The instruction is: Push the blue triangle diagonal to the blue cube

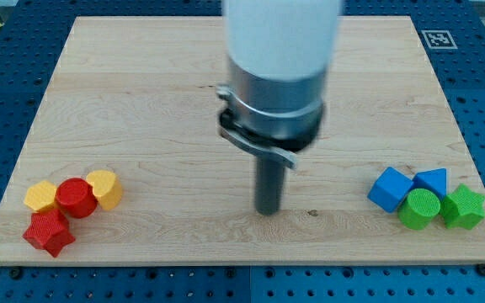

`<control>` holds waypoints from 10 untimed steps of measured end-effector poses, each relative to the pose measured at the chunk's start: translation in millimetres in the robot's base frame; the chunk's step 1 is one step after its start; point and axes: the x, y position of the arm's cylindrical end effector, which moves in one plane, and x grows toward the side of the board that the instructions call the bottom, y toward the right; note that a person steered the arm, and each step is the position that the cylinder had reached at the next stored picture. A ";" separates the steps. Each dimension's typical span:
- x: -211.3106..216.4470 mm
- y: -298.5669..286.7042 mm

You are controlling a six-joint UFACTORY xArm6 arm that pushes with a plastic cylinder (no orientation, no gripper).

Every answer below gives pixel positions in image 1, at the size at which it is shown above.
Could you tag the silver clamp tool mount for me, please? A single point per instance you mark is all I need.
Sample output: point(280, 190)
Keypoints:
point(271, 118)

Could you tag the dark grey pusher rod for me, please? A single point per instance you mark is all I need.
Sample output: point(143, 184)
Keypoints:
point(269, 184)

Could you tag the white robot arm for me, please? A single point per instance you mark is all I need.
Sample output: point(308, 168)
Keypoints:
point(278, 58)

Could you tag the blue cube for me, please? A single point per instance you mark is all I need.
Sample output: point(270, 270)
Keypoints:
point(390, 189)

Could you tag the blue triangle block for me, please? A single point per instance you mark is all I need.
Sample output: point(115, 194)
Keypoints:
point(435, 180)

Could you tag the wooden board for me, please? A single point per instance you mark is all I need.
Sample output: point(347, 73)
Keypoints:
point(140, 97)

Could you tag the green cylinder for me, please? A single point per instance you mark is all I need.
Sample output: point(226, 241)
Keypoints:
point(419, 208)

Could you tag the yellow heart block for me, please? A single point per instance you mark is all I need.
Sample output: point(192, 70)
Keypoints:
point(106, 188)

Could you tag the white fiducial tag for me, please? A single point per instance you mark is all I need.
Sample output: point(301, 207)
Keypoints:
point(439, 39)

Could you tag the red cylinder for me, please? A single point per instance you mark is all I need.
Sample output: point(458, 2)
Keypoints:
point(75, 197)

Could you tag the green star block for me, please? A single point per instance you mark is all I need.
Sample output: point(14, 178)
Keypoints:
point(463, 208)

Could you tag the yellow hexagon block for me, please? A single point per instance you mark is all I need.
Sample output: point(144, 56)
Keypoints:
point(41, 197)

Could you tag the red star block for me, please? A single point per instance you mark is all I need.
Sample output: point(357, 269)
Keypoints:
point(49, 231)

